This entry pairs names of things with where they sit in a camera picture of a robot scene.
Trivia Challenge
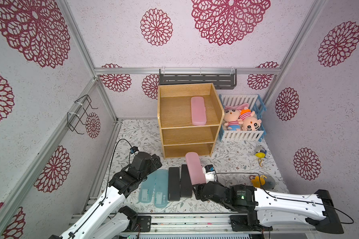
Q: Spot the pink pencil case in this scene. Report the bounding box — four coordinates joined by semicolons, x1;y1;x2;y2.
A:
185;152;206;185
190;96;207;126

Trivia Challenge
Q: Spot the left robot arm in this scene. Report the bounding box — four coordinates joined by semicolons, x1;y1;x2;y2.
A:
50;152;162;239

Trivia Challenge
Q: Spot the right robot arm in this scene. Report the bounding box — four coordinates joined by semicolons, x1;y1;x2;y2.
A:
193;181;344;235

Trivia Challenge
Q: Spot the wooden three-tier shelf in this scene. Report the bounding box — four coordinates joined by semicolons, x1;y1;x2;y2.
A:
157;83;224;158

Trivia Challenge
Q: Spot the yellow duck grey disc toy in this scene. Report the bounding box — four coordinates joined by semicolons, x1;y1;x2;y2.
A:
249;175;276;190

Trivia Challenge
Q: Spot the blue white toy crib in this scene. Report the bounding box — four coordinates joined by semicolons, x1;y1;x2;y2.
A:
218;95;266;142

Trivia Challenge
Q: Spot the orange hat plush doll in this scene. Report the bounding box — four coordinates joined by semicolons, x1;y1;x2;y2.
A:
239;109;262;131

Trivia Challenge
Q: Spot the pink striped plush doll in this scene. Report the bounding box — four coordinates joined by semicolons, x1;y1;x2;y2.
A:
223;109;242;131

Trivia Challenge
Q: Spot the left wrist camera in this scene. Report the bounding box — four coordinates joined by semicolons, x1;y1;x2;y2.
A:
130;146;139;155

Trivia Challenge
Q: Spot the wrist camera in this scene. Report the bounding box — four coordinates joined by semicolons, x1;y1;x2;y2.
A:
130;146;139;155
202;164;216;183

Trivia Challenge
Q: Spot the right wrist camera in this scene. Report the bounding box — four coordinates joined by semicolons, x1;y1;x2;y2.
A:
202;164;216;183

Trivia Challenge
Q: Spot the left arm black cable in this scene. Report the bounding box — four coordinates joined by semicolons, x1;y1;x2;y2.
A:
68;138;134;239

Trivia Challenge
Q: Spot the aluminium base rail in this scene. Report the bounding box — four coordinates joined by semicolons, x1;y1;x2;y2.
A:
65;213;318;237

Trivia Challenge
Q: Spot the yellow grey keychain toy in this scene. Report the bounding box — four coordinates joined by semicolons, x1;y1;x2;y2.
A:
255;146;267;167

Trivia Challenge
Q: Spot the black wire wall rack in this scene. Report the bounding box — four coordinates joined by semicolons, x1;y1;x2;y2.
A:
66;94;98;135

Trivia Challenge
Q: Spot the grey wall-mounted rack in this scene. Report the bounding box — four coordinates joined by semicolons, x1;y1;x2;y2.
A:
159;69;237;90

